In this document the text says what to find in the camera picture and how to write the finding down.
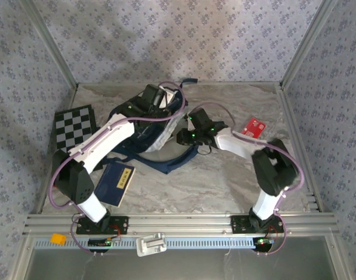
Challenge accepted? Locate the blue book with yellow label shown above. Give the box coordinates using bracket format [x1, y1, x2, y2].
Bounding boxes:
[94, 162, 137, 208]

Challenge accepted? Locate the white plastic bracket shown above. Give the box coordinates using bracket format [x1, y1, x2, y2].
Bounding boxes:
[136, 232, 168, 257]

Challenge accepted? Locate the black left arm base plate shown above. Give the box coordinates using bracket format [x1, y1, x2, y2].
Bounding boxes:
[75, 216, 129, 236]

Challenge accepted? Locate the grey slotted cable duct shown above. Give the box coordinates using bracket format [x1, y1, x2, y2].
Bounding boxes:
[34, 236, 332, 250]

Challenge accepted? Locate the left small circuit board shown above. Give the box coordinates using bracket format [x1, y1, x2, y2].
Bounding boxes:
[87, 237, 113, 249]

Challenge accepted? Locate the aluminium frame post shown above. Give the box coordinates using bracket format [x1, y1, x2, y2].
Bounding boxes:
[279, 0, 339, 91]
[20, 0, 79, 91]

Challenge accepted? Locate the aluminium front rail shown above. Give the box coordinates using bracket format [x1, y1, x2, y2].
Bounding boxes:
[22, 212, 340, 236]

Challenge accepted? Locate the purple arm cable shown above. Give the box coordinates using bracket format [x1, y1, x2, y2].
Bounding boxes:
[48, 80, 186, 258]
[192, 101, 305, 258]

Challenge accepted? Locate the black grey chessboard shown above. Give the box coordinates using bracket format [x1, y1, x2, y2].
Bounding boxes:
[54, 104, 99, 154]

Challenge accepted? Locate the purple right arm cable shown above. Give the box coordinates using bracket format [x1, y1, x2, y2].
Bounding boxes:
[192, 101, 305, 258]

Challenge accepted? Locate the small circuit board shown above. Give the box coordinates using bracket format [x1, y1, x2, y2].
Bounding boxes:
[252, 237, 275, 247]
[87, 237, 113, 249]

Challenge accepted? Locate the red card pack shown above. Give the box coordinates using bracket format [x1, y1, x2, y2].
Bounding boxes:
[241, 117, 267, 138]

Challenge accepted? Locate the right small circuit board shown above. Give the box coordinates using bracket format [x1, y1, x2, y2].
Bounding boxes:
[252, 237, 275, 247]

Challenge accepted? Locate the grey metal panel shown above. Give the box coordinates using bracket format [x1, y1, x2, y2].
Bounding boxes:
[23, 236, 352, 280]

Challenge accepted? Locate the navy blue backpack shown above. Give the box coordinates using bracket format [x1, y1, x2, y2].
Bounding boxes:
[103, 78, 200, 175]

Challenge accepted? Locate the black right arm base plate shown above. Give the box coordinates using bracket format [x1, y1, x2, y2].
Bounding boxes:
[230, 215, 284, 234]

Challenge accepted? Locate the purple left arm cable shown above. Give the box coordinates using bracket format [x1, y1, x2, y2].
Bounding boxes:
[48, 80, 186, 258]

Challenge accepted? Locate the aluminium side rail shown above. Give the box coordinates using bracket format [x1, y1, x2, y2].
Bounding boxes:
[278, 84, 324, 212]

